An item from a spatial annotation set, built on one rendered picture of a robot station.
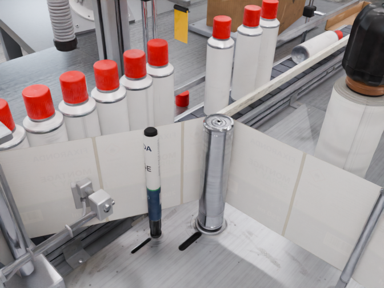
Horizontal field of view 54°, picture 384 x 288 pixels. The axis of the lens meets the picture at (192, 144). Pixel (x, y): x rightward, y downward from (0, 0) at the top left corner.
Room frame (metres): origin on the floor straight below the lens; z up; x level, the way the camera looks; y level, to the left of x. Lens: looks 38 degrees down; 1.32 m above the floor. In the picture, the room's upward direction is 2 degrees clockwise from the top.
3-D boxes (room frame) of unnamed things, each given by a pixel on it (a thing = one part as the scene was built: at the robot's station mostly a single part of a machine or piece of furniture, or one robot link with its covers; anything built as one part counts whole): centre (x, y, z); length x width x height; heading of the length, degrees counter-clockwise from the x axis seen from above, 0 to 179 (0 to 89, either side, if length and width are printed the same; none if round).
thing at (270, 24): (0.79, -0.15, 0.98); 0.05 x 0.05 x 0.20
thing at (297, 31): (0.84, -0.15, 0.96); 1.07 x 0.01 x 0.01; 138
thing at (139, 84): (0.52, 0.09, 0.98); 0.05 x 0.05 x 0.20
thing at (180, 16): (0.62, 0.02, 1.09); 0.03 x 0.01 x 0.06; 48
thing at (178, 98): (0.80, 0.03, 0.85); 0.03 x 0.03 x 0.03
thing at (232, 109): (0.79, -0.21, 0.91); 1.07 x 0.01 x 0.02; 138
